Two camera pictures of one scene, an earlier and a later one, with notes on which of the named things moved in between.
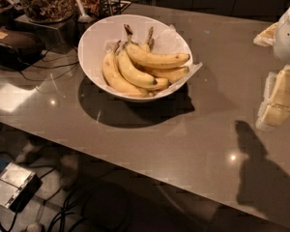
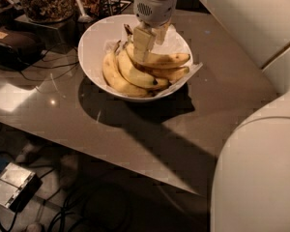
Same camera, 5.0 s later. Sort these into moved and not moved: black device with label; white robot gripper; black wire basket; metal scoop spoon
Moved: white robot gripper
Not moved: metal scoop spoon; black wire basket; black device with label
